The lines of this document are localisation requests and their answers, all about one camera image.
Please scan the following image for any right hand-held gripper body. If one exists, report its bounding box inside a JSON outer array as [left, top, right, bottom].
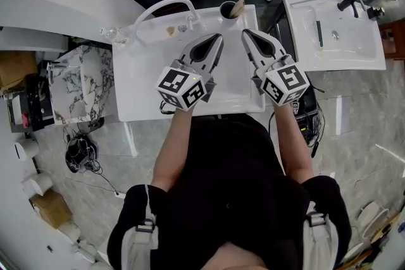
[[251, 55, 310, 105]]

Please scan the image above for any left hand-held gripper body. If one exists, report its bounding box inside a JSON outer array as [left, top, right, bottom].
[[154, 59, 218, 111]]

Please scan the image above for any wooden toothbrush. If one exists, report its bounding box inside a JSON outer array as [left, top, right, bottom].
[[230, 0, 247, 20]]

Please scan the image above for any person's right forearm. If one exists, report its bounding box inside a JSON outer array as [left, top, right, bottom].
[[273, 101, 315, 184]]

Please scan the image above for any person's left forearm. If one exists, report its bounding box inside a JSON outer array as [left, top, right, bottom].
[[151, 109, 194, 192]]

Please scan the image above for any black metal sink stand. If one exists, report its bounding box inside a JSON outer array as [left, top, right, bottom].
[[265, 4, 297, 42]]

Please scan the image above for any white ceramic sink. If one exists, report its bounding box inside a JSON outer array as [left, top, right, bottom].
[[280, 0, 387, 73], [112, 4, 266, 123]]

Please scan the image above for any black slim bar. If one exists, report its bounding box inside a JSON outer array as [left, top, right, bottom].
[[315, 19, 323, 50]]

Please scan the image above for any black case of equipment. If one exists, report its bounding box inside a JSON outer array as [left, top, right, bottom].
[[290, 85, 325, 159]]

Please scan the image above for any clear plastic bottle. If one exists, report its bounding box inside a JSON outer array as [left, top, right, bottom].
[[99, 27, 134, 44]]

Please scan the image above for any black faucet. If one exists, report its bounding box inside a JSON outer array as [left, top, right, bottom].
[[337, 0, 365, 18]]

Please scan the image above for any marble pattern box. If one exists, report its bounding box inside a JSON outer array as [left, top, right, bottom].
[[46, 44, 115, 126]]

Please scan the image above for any person's black shirt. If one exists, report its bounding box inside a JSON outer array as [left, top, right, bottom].
[[106, 113, 352, 270]]

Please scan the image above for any wooden side table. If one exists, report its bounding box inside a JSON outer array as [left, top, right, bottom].
[[379, 18, 405, 61]]

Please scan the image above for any black speckled stand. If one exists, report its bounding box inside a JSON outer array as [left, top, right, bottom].
[[25, 75, 54, 132]]

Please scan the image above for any white round basin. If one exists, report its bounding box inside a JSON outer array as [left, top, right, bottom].
[[357, 201, 390, 240]]

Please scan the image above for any cardboard box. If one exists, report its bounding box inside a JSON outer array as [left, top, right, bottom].
[[0, 50, 38, 94], [28, 189, 73, 230]]

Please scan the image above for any white cylinder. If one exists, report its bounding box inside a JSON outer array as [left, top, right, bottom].
[[21, 173, 53, 197], [71, 240, 96, 263], [61, 221, 82, 243], [13, 137, 41, 162]]

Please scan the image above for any grey box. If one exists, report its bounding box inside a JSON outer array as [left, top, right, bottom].
[[6, 94, 28, 133]]

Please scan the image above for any person's white vest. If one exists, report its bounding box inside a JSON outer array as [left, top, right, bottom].
[[121, 185, 340, 270]]

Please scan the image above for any black bundle with cables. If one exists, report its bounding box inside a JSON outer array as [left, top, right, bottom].
[[65, 134, 104, 174]]

